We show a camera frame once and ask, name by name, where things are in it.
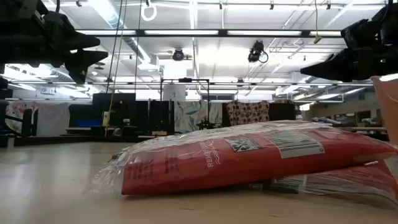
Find brown patterned cloth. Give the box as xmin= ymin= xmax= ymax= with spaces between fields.
xmin=226 ymin=101 xmax=270 ymax=126

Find orange plastic basket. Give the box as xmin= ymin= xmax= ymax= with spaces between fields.
xmin=371 ymin=74 xmax=398 ymax=146

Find floral cloth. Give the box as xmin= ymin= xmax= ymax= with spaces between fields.
xmin=5 ymin=101 xmax=39 ymax=133

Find red popcorn bag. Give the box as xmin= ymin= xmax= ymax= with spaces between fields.
xmin=90 ymin=119 xmax=398 ymax=196
xmin=248 ymin=160 xmax=398 ymax=209

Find black metal stand frame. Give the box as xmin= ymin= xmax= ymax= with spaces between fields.
xmin=160 ymin=77 xmax=211 ymax=131

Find white sheet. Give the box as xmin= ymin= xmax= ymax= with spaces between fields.
xmin=36 ymin=102 xmax=71 ymax=137

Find round black ceiling fixture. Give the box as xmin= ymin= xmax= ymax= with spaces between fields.
xmin=172 ymin=48 xmax=185 ymax=62

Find black overhead frame bar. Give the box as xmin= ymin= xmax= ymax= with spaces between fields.
xmin=74 ymin=29 xmax=343 ymax=38

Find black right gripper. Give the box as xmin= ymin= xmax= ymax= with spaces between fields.
xmin=300 ymin=0 xmax=398 ymax=82

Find wooden table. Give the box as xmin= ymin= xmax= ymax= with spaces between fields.
xmin=323 ymin=126 xmax=388 ymax=133

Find white cable loop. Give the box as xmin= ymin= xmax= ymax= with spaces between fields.
xmin=140 ymin=2 xmax=158 ymax=22

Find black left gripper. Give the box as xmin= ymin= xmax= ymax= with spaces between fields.
xmin=0 ymin=0 xmax=109 ymax=84

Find black hanging cable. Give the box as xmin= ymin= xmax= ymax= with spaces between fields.
xmin=105 ymin=0 xmax=128 ymax=94

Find black overhead camera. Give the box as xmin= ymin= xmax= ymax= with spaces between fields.
xmin=248 ymin=40 xmax=269 ymax=63

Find black panel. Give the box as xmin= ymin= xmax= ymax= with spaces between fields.
xmin=269 ymin=102 xmax=296 ymax=122

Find leaf pattern panel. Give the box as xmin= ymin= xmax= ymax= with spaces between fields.
xmin=174 ymin=100 xmax=223 ymax=134

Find black chair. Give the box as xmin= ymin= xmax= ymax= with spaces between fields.
xmin=0 ymin=99 xmax=34 ymax=138

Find blue box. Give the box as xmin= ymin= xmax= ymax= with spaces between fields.
xmin=74 ymin=119 xmax=102 ymax=128

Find white board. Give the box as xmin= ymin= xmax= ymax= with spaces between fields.
xmin=162 ymin=83 xmax=187 ymax=102

